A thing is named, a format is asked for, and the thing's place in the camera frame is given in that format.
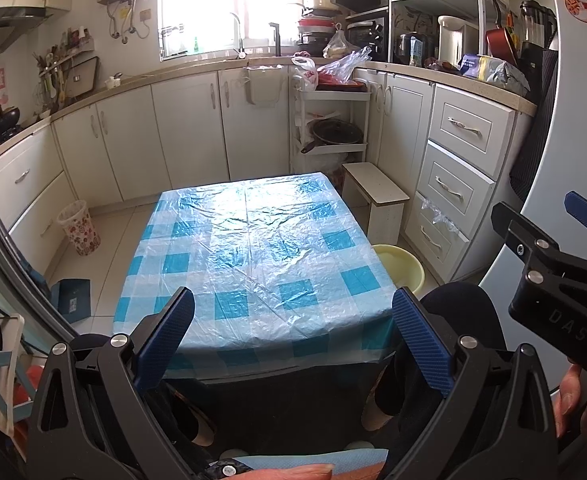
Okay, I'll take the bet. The blender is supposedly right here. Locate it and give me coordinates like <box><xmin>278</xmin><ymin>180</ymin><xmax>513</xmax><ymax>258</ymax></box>
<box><xmin>518</xmin><ymin>0</ymin><xmax>558</xmax><ymax>61</ymax></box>

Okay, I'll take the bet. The red plastic object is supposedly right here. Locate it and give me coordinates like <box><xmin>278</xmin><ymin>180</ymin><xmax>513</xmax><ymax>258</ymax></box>
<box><xmin>11</xmin><ymin>365</ymin><xmax>42</xmax><ymax>406</ymax></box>

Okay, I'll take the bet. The red frying pan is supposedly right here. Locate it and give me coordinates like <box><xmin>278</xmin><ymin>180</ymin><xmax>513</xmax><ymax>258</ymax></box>
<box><xmin>486</xmin><ymin>0</ymin><xmax>521</xmax><ymax>66</ymax></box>

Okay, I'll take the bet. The black wok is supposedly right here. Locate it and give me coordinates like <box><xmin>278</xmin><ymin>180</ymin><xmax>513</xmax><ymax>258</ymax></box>
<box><xmin>301</xmin><ymin>119</ymin><xmax>364</xmax><ymax>153</ymax></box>

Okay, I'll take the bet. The blue yellow bag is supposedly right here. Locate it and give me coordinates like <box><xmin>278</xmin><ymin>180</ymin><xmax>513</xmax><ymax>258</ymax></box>
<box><xmin>458</xmin><ymin>52</ymin><xmax>530</xmax><ymax>96</ymax></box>

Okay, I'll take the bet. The black pot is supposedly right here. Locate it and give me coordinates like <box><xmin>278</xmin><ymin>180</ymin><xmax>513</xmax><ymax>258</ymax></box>
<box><xmin>0</xmin><ymin>105</ymin><xmax>22</xmax><ymax>141</ymax></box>

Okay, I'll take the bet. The crumpled clear plastic film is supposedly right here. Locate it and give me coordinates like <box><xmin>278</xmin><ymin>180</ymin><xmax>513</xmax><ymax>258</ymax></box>
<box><xmin>420</xmin><ymin>197</ymin><xmax>459</xmax><ymax>233</ymax></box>

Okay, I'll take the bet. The white two-drawer cabinet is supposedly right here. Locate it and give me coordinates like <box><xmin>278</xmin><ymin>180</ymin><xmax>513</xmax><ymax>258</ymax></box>
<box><xmin>0</xmin><ymin>127</ymin><xmax>82</xmax><ymax>271</ymax></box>

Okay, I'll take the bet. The dark cutting board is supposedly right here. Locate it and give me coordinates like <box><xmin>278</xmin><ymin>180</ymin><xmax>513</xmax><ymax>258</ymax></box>
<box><xmin>66</xmin><ymin>56</ymin><xmax>99</xmax><ymax>101</ymax></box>

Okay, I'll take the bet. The person's left hand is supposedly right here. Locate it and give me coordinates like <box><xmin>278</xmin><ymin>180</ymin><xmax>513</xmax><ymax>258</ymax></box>
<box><xmin>246</xmin><ymin>462</ymin><xmax>389</xmax><ymax>480</ymax></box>

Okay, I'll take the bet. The wire sill rack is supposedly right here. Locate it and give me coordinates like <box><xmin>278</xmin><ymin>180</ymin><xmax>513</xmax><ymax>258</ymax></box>
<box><xmin>158</xmin><ymin>25</ymin><xmax>187</xmax><ymax>58</ymax></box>

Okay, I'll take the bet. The yellow plastic basin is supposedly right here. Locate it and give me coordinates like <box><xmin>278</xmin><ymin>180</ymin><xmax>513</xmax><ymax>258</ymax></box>
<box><xmin>371</xmin><ymin>244</ymin><xmax>427</xmax><ymax>296</ymax></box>

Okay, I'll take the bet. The white low stool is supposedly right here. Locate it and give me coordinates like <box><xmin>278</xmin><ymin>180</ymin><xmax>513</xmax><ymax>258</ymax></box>
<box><xmin>342</xmin><ymin>162</ymin><xmax>411</xmax><ymax>246</ymax></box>

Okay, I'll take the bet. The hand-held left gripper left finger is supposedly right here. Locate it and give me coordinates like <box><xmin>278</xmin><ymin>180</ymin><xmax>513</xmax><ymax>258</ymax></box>
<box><xmin>26</xmin><ymin>286</ymin><xmax>197</xmax><ymax>480</ymax></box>

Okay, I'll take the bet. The black toaster oven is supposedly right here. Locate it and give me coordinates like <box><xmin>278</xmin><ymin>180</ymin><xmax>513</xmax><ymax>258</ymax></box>
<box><xmin>346</xmin><ymin>12</ymin><xmax>389</xmax><ymax>63</ymax></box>

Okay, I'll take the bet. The white hanging bin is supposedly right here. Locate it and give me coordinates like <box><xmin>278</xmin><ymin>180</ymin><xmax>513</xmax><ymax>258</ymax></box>
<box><xmin>244</xmin><ymin>64</ymin><xmax>284</xmax><ymax>109</ymax></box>

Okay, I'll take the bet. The person's right hand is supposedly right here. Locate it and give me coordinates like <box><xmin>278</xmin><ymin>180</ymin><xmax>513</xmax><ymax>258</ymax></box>
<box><xmin>553</xmin><ymin>362</ymin><xmax>584</xmax><ymax>438</ymax></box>

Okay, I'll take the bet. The floral wastebasket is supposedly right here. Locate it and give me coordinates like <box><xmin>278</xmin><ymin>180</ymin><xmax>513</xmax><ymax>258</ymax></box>
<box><xmin>56</xmin><ymin>200</ymin><xmax>102</xmax><ymax>257</ymax></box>

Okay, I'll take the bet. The spice wall rack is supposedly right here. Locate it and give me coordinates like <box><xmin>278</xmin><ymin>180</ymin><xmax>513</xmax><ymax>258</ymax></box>
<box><xmin>48</xmin><ymin>25</ymin><xmax>95</xmax><ymax>61</ymax></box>

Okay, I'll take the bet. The grey sliding door frame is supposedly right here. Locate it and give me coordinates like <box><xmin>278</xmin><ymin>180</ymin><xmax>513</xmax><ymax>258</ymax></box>
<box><xmin>0</xmin><ymin>155</ymin><xmax>79</xmax><ymax>346</ymax></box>

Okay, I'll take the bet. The white water boiler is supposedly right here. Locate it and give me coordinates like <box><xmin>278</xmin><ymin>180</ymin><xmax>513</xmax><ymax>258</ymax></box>
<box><xmin>436</xmin><ymin>14</ymin><xmax>479</xmax><ymax>66</ymax></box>

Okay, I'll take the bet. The range hood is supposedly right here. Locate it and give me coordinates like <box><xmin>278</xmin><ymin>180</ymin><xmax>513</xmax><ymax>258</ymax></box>
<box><xmin>0</xmin><ymin>6</ymin><xmax>52</xmax><ymax>63</ymax></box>

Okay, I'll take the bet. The plastic bag of food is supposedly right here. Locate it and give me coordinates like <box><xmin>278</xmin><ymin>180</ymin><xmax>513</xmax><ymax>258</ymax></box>
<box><xmin>322</xmin><ymin>22</ymin><xmax>357</xmax><ymax>59</ymax></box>

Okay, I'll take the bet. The utensil wall rack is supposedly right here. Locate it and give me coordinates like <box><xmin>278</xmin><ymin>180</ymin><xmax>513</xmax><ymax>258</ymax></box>
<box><xmin>34</xmin><ymin>47</ymin><xmax>74</xmax><ymax>113</ymax></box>

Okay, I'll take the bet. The white counter shelf rack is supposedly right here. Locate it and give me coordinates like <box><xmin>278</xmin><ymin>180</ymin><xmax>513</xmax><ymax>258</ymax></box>
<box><xmin>388</xmin><ymin>0</ymin><xmax>499</xmax><ymax>68</ymax></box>

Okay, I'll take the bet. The blue checked tablecloth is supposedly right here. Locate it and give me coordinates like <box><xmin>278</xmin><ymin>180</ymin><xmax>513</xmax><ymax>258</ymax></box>
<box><xmin>112</xmin><ymin>172</ymin><xmax>399</xmax><ymax>381</ymax></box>

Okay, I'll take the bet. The white base cabinets row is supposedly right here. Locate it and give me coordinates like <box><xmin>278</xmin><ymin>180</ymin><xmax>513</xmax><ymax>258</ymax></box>
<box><xmin>51</xmin><ymin>67</ymin><xmax>294</xmax><ymax>206</ymax></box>

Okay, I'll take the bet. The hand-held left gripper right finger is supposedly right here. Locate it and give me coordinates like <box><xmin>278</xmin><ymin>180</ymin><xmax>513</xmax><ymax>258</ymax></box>
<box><xmin>376</xmin><ymin>286</ymin><xmax>559</xmax><ymax>480</ymax></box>

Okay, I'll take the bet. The white refrigerator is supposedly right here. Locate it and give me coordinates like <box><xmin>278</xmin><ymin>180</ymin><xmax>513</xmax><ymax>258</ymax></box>
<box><xmin>473</xmin><ymin>0</ymin><xmax>587</xmax><ymax>396</ymax></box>

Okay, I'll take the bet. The white storage trolley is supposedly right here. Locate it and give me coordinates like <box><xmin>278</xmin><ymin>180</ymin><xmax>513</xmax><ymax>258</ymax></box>
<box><xmin>288</xmin><ymin>77</ymin><xmax>373</xmax><ymax>181</ymax></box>

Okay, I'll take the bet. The red white plastic bag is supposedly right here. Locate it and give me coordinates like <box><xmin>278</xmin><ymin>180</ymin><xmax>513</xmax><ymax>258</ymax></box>
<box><xmin>292</xmin><ymin>56</ymin><xmax>319</xmax><ymax>92</ymax></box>

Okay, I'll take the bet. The white double-door base cabinet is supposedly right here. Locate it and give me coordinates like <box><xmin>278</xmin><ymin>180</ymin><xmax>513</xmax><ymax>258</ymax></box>
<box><xmin>353</xmin><ymin>67</ymin><xmax>437</xmax><ymax>201</ymax></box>

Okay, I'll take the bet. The dark striped cloth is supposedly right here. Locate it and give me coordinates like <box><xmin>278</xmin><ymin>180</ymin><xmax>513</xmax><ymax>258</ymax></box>
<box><xmin>508</xmin><ymin>47</ymin><xmax>559</xmax><ymax>203</ymax></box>

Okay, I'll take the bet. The white three-drawer cabinet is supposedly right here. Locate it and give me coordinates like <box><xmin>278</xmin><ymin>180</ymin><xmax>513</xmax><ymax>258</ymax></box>
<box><xmin>403</xmin><ymin>82</ymin><xmax>519</xmax><ymax>283</ymax></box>

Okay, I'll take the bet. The red tray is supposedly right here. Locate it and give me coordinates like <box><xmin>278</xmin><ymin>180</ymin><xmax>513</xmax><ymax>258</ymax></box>
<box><xmin>318</xmin><ymin>76</ymin><xmax>367</xmax><ymax>92</ymax></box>

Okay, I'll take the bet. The clear plastic bag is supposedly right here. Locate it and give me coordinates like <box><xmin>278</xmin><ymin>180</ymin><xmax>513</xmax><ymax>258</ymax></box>
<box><xmin>318</xmin><ymin>46</ymin><xmax>374</xmax><ymax>83</ymax></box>

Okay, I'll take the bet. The chrome kitchen faucet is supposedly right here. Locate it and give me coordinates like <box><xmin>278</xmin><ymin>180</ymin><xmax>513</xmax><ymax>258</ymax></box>
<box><xmin>230</xmin><ymin>12</ymin><xmax>247</xmax><ymax>59</ymax></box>

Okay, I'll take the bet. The beige kitchen countertop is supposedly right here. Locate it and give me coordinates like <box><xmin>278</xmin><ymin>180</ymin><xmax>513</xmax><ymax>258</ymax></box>
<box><xmin>0</xmin><ymin>55</ymin><xmax>537</xmax><ymax>168</ymax></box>

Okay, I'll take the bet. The kitchen window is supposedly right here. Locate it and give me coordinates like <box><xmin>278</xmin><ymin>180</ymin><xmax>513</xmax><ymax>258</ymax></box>
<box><xmin>156</xmin><ymin>0</ymin><xmax>309</xmax><ymax>61</ymax></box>

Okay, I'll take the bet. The light blue cloth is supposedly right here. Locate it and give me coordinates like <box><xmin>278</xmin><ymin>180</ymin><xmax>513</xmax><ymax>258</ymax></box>
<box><xmin>244</xmin><ymin>447</ymin><xmax>389</xmax><ymax>468</ymax></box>

